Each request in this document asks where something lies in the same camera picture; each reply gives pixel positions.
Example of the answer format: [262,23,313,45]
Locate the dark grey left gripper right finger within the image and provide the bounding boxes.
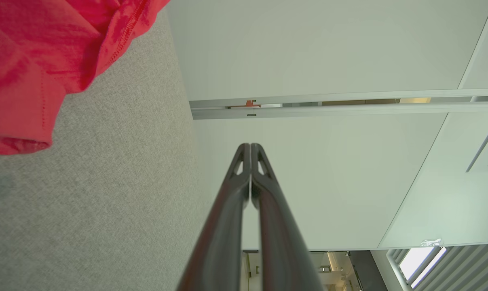
[251,144,323,291]

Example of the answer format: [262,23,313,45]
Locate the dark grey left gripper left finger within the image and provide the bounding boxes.
[177,143,251,291]

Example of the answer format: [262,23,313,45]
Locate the red lettered basketball jersey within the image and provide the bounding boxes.
[0,0,171,156]

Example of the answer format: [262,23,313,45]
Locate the window blind slats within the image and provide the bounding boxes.
[385,238,488,291]

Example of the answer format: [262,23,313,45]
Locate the grey metal partition post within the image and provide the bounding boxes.
[189,89,488,120]

